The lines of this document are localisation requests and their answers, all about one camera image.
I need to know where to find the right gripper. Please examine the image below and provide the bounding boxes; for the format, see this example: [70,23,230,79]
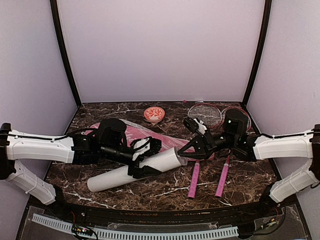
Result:
[178,129,238,161]

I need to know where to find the white shuttlecock tube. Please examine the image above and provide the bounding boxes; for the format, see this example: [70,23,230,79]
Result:
[87,147,187,193]

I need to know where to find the red badminton racket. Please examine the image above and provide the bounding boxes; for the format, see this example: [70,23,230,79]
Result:
[214,106,252,199]
[187,103,222,199]

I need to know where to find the pink racket bag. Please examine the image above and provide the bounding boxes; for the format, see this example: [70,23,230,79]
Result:
[87,119,216,161]

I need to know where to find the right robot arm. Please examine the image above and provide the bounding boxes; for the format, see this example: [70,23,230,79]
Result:
[178,108,320,217]

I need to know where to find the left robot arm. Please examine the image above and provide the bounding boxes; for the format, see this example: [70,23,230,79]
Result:
[0,118,162,218]

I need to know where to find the red white patterned bowl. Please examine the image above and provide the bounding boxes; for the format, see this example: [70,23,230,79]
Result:
[143,106,166,123]

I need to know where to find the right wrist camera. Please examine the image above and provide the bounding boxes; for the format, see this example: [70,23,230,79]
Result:
[183,117,208,136]

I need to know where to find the white cable tray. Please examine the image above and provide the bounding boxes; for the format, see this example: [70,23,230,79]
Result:
[31,213,239,240]

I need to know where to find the right black frame post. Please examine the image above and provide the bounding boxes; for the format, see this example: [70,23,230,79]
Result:
[241,0,272,108]

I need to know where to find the black frame post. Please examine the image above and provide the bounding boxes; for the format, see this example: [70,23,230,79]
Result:
[49,0,82,108]
[241,0,272,108]

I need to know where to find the left black frame post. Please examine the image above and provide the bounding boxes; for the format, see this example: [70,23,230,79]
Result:
[49,0,82,108]

